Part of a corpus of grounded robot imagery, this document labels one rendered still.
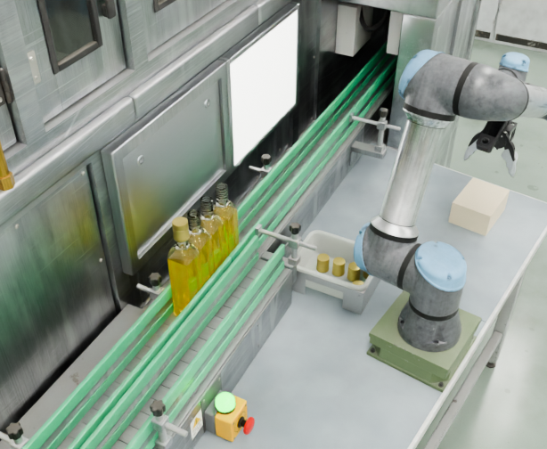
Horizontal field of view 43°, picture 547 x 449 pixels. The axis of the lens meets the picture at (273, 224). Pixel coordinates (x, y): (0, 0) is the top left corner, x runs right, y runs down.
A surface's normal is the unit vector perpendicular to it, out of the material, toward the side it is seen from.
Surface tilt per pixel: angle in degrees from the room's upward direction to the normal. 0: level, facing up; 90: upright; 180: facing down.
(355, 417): 0
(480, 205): 0
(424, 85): 69
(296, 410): 0
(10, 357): 90
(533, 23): 90
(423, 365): 90
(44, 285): 90
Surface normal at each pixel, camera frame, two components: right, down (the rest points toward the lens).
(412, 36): -0.45, 0.56
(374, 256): -0.59, 0.18
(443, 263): 0.11, -0.74
